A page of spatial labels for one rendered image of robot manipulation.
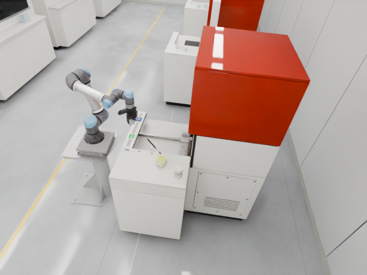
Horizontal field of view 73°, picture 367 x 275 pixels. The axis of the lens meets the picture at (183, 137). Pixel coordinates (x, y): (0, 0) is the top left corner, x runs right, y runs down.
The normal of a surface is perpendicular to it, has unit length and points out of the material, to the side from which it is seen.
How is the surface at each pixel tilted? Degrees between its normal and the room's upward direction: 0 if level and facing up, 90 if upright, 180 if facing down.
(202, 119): 90
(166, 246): 0
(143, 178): 0
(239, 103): 90
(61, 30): 90
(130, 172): 0
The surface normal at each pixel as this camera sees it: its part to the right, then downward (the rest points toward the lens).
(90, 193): 0.07, -0.73
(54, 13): -0.13, 0.67
